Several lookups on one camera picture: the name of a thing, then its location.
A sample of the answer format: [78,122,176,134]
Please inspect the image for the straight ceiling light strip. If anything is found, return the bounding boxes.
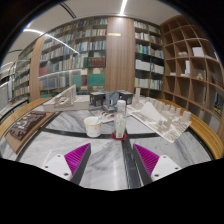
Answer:
[118,0,130,16]

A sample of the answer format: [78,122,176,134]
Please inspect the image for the light blue spoon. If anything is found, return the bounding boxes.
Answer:
[94,114,104,125]

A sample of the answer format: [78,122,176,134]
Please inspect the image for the brown architectural model on board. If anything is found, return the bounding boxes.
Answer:
[4,110,56,155]

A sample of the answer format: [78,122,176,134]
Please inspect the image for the flat white site model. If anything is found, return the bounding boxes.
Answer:
[89,109,118,125]

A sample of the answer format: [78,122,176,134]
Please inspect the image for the clear plastic drink bottle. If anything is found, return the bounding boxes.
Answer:
[113,99,129,140]

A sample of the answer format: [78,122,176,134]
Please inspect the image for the wooden cubby shelf unit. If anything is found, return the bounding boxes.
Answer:
[159,14,224,118]

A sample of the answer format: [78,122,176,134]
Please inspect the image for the white sloped building model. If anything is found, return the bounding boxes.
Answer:
[42,83,91,113]

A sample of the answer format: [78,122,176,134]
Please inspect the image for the large dark bookshelf unit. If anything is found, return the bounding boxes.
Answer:
[13,17,110,100]

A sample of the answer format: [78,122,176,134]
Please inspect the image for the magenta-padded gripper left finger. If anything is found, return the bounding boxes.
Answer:
[43,142,92,186]

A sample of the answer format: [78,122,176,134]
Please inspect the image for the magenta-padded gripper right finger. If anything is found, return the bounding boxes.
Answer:
[132,143,183,186]

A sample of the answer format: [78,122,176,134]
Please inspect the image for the dark grey cube building model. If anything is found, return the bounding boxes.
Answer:
[88,90,135,113]

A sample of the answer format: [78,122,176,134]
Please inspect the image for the narrow dark bookshelf unit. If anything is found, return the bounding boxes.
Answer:
[133,19,166,98]

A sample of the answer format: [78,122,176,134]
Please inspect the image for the flat round red coaster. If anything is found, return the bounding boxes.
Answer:
[110,131,129,141]

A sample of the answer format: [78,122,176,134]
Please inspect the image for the white city block model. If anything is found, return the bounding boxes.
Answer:
[127,86,193,144]

